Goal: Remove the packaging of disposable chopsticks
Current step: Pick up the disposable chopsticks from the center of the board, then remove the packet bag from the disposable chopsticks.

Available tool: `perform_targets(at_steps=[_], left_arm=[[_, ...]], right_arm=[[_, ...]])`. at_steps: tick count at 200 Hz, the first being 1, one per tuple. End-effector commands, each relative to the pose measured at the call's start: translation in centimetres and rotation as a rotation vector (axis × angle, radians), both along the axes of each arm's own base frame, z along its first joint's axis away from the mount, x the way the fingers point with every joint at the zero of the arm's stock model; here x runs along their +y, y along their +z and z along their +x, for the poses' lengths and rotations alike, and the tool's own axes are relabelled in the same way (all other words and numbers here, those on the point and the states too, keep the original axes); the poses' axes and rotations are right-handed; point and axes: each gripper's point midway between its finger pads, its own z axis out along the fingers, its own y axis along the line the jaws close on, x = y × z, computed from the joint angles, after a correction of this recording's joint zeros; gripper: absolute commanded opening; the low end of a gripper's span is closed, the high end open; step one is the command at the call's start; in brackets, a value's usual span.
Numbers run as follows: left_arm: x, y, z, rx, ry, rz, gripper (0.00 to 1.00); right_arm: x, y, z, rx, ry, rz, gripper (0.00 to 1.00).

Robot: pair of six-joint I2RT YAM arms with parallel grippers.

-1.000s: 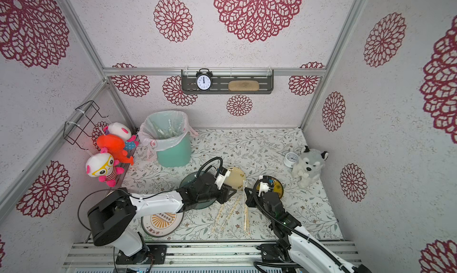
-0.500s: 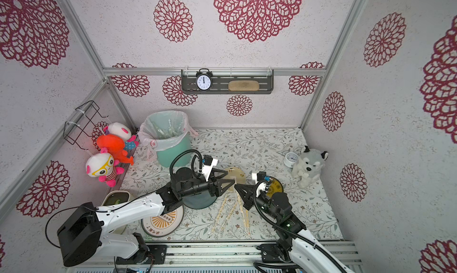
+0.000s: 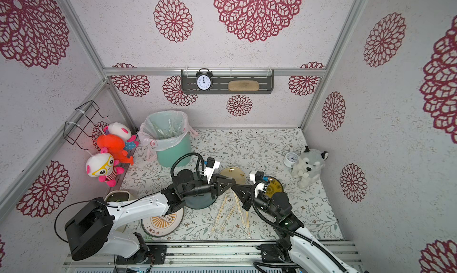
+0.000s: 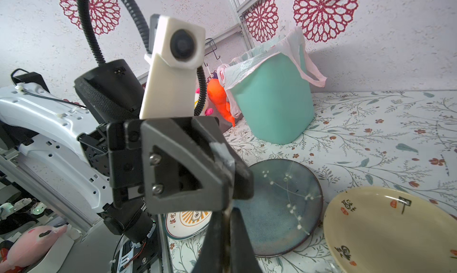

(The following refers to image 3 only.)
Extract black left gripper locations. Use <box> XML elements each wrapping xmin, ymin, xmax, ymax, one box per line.
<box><xmin>183</xmin><ymin>174</ymin><xmax>236</xmax><ymax>199</ymax></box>

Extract disposable chopsticks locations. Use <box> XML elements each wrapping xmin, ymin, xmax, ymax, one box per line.
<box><xmin>210</xmin><ymin>194</ymin><xmax>228</xmax><ymax>234</ymax></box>
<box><xmin>220</xmin><ymin>207</ymin><xmax>235</xmax><ymax>231</ymax></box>
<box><xmin>233</xmin><ymin>193</ymin><xmax>251</xmax><ymax>236</ymax></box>

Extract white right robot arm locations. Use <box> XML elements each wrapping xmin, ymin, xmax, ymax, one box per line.
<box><xmin>232</xmin><ymin>180</ymin><xmax>357</xmax><ymax>273</ymax></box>

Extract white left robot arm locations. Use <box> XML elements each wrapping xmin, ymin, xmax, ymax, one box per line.
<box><xmin>64</xmin><ymin>169</ymin><xmax>236</xmax><ymax>264</ymax></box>

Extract cream round plate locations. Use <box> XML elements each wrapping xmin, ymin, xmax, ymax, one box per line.
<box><xmin>220</xmin><ymin>167</ymin><xmax>246</xmax><ymax>185</ymax></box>

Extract dark green glass plate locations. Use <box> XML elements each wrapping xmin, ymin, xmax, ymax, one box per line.
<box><xmin>184</xmin><ymin>193</ymin><xmax>217</xmax><ymax>209</ymax></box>

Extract yellow patterned plate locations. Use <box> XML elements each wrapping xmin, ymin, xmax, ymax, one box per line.
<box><xmin>265</xmin><ymin>177</ymin><xmax>284</xmax><ymax>198</ymax></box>

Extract small white round timer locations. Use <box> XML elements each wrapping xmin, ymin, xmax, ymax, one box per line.
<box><xmin>283</xmin><ymin>152</ymin><xmax>299</xmax><ymax>168</ymax></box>

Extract grey husky plush dog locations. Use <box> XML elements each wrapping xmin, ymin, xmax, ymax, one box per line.
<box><xmin>292</xmin><ymin>145</ymin><xmax>329</xmax><ymax>189</ymax></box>

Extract green trash bin with bag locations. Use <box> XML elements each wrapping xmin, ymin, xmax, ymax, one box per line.
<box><xmin>138</xmin><ymin>111</ymin><xmax>198</xmax><ymax>168</ymax></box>

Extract white orange patterned plate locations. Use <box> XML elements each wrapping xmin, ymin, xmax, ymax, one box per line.
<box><xmin>141</xmin><ymin>208</ymin><xmax>184</xmax><ymax>238</ymax></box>

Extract wooden brush on shelf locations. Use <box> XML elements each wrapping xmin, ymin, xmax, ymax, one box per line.
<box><xmin>227</xmin><ymin>80</ymin><xmax>260</xmax><ymax>92</ymax></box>

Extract black alarm clock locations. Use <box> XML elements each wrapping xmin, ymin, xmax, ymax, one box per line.
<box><xmin>196</xmin><ymin>68</ymin><xmax>213</xmax><ymax>91</ymax></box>

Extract red orange plush toy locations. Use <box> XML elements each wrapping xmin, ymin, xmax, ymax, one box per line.
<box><xmin>96</xmin><ymin>134</ymin><xmax>134</xmax><ymax>165</ymax></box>

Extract white pink plush doll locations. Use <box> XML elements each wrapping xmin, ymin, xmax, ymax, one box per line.
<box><xmin>102</xmin><ymin>123</ymin><xmax>139</xmax><ymax>151</ymax></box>

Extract white plush doll yellow glasses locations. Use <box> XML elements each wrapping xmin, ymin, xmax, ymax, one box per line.
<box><xmin>85</xmin><ymin>148</ymin><xmax>125</xmax><ymax>187</ymax></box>

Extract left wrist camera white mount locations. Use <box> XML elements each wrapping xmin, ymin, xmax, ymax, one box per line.
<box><xmin>204</xmin><ymin>157</ymin><xmax>220</xmax><ymax>184</ymax></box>

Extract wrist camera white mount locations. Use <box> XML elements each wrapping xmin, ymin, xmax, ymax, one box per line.
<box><xmin>249</xmin><ymin>170</ymin><xmax>268</xmax><ymax>196</ymax></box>
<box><xmin>204</xmin><ymin>157</ymin><xmax>220</xmax><ymax>184</ymax></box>

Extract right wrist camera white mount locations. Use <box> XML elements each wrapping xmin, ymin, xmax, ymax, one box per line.
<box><xmin>249</xmin><ymin>170</ymin><xmax>268</xmax><ymax>196</ymax></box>

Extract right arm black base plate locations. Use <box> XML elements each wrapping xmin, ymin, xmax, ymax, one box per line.
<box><xmin>256</xmin><ymin>243</ymin><xmax>285</xmax><ymax>263</ymax></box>

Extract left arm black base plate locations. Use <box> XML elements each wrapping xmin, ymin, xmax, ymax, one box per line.
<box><xmin>115</xmin><ymin>244</ymin><xmax>168</xmax><ymax>265</ymax></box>

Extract grey wall shelf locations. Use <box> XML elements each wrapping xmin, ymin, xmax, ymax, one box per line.
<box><xmin>181</xmin><ymin>69</ymin><xmax>274</xmax><ymax>95</ymax></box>

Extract black wire wall basket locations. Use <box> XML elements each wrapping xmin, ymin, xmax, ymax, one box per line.
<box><xmin>63</xmin><ymin>100</ymin><xmax>109</xmax><ymax>150</ymax></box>

